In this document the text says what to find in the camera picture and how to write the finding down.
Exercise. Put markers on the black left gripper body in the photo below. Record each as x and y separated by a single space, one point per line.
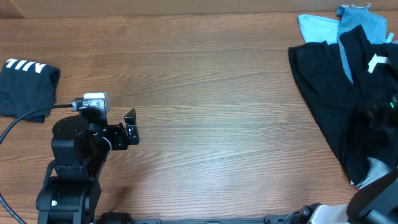
117 137

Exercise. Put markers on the black shorts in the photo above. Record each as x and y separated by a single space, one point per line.
360 148

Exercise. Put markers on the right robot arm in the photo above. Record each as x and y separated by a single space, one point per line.
376 203

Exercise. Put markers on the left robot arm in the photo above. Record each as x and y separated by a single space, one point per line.
81 145

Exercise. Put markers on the folded black shirt white letters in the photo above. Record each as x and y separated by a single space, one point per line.
28 86

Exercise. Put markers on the light blue shirt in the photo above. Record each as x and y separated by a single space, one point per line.
318 29

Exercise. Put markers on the black garment in pile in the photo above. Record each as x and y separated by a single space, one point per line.
374 70

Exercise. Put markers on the blue denim jeans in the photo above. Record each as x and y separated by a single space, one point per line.
375 27

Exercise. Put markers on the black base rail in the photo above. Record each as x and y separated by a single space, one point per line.
268 219

